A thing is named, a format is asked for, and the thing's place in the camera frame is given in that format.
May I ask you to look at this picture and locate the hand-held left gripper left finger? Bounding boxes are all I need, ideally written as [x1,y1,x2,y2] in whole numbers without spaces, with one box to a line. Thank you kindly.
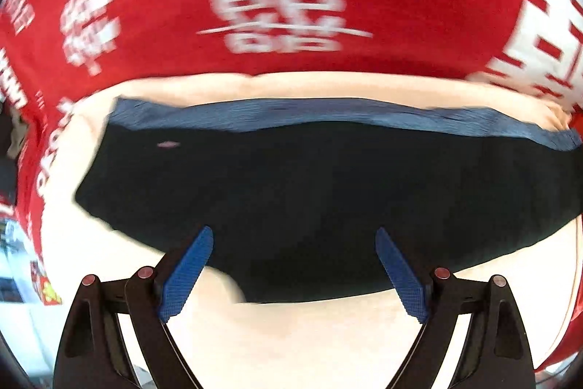
[53,225,215,389]

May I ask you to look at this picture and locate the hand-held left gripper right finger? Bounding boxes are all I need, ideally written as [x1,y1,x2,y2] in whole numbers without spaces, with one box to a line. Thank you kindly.
[375,227,536,389]

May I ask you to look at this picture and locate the black pants with blue waistband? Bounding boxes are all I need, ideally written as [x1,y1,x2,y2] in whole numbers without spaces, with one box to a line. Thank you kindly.
[75,96,583,304]

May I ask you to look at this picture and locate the cream cushion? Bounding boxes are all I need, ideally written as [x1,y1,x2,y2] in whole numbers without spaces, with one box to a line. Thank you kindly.
[35,71,583,389]

